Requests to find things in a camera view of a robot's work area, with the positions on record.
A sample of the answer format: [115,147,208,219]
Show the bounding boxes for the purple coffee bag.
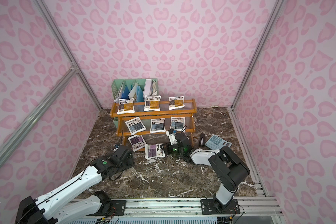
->
[128,135,146,152]
[145,143,165,160]

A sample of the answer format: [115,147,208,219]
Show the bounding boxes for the blue coffee bag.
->
[150,118,166,134]
[170,117,186,131]
[125,117,146,135]

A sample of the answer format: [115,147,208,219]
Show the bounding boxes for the blue coffee bag front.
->
[125,117,146,135]

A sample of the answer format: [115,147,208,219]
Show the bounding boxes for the yellow coffee bag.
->
[169,96,185,110]
[144,95,161,112]
[117,98,135,115]

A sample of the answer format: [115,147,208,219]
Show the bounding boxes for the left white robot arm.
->
[15,146,134,224]

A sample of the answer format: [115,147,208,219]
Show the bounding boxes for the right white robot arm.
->
[162,129,250,212]

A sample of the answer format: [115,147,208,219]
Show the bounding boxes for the orange three-tier shelf rack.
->
[110,99,197,144]

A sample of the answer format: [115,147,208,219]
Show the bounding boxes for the black binder clip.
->
[199,133,206,147]

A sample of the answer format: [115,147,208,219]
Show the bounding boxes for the grey desk calculator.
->
[205,135,232,150]

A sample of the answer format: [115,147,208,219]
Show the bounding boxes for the white book in organizer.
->
[143,79,153,97]

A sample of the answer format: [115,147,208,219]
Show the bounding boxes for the green desktop file organizer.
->
[111,78,147,113]

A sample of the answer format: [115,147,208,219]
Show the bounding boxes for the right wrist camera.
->
[166,128,177,145]

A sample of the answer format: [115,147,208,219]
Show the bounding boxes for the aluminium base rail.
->
[41,197,283,224]

